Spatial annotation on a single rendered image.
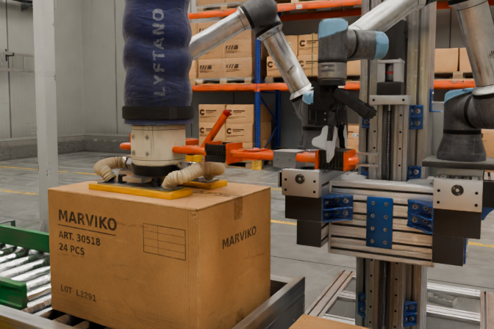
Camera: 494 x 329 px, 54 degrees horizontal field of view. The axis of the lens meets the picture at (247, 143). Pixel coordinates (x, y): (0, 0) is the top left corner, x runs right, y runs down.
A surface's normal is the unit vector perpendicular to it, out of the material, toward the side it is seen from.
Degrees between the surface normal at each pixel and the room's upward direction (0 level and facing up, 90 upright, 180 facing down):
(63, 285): 90
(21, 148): 90
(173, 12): 77
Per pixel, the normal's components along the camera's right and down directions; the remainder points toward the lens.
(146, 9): -0.11, -0.15
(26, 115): 0.90, 0.04
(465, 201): -0.43, 0.07
